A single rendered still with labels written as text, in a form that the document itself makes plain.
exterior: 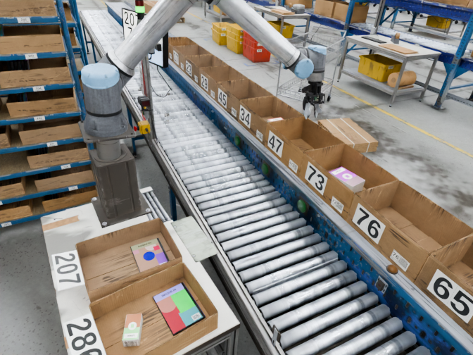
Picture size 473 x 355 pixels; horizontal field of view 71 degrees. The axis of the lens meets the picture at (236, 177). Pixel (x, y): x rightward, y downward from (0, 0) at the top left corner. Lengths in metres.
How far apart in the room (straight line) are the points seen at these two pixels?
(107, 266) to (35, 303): 1.07
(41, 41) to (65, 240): 1.27
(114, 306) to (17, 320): 1.20
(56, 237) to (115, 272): 0.40
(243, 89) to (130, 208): 1.50
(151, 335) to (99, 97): 0.96
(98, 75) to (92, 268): 0.82
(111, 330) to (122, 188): 0.67
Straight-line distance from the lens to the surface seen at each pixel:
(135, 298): 1.47
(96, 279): 1.57
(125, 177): 1.71
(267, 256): 1.62
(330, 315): 1.48
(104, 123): 1.57
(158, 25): 1.62
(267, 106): 2.56
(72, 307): 1.53
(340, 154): 2.02
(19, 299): 2.68
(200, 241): 1.65
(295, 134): 2.29
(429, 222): 1.76
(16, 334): 2.52
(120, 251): 1.66
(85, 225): 1.85
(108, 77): 1.52
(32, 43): 2.49
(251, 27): 1.52
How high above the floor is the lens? 1.93
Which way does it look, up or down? 35 degrees down
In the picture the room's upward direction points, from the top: 4 degrees clockwise
